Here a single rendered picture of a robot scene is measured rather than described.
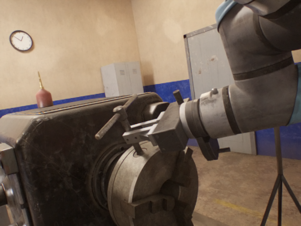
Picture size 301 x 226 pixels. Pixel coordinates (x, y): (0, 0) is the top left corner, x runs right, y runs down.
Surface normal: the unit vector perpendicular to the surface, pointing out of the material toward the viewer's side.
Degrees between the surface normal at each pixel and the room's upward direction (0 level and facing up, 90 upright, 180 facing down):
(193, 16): 90
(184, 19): 90
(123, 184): 57
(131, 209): 79
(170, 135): 108
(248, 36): 112
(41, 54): 90
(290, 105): 99
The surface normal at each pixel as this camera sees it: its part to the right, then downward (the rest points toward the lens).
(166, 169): 0.66, 0.00
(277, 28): -0.80, 0.60
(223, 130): -0.22, 0.67
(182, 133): 0.84, -0.24
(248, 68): -0.71, 0.38
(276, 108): -0.40, 0.35
